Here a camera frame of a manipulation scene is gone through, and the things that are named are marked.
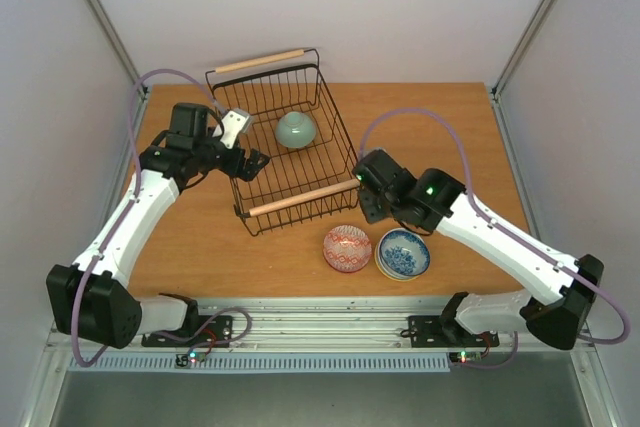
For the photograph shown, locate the red patterned bowl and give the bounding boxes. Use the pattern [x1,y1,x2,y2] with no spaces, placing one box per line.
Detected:
[322,225,372,273]

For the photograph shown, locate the celadon green bowl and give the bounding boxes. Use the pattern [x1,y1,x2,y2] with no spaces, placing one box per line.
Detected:
[275,111,317,149]

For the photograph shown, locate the blue floral bowl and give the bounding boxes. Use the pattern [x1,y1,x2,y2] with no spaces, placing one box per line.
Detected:
[375,228,431,276]

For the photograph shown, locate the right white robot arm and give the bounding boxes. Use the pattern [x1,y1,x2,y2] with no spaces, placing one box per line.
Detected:
[352,149,604,351]

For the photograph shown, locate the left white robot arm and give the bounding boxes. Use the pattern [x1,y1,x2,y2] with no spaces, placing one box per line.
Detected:
[46,103,269,349]

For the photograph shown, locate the white yellow bowl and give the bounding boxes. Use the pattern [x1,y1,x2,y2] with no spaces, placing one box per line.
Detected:
[378,269,422,283]

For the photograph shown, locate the right controller board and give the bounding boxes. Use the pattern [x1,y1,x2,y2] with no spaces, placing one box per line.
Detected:
[449,350,488,364]

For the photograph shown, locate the controller board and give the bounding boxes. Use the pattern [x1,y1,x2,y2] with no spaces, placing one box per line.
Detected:
[449,350,488,364]
[174,352,208,368]

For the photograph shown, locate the left controller board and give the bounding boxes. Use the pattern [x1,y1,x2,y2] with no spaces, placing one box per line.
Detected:
[174,352,208,368]

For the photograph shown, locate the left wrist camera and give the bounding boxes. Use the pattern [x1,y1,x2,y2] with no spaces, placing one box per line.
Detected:
[213,109,253,149]

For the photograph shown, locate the black wire dish rack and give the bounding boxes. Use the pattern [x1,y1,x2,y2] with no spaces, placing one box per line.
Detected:
[205,48,358,236]

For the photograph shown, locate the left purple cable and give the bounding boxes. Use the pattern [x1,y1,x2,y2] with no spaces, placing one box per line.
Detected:
[72,68,224,369]

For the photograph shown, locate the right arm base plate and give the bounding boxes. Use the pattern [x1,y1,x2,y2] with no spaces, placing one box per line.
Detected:
[399,315,500,348]

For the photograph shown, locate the aluminium rail frame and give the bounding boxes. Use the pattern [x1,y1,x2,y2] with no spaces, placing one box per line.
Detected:
[44,296,596,353]

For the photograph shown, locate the grey slotted cable duct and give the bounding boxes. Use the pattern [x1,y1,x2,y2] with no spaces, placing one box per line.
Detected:
[91,352,450,374]

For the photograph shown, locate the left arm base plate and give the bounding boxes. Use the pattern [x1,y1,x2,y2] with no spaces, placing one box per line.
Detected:
[141,314,234,348]

